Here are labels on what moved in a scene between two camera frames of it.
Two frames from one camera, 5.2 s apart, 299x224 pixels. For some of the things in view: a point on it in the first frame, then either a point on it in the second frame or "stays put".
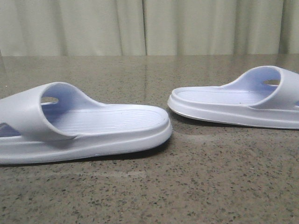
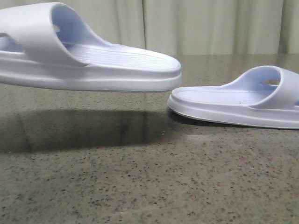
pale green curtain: x=54 y=28 stays put
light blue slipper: x=56 y=121 → x=44 y=45
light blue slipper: x=262 y=96 stays put
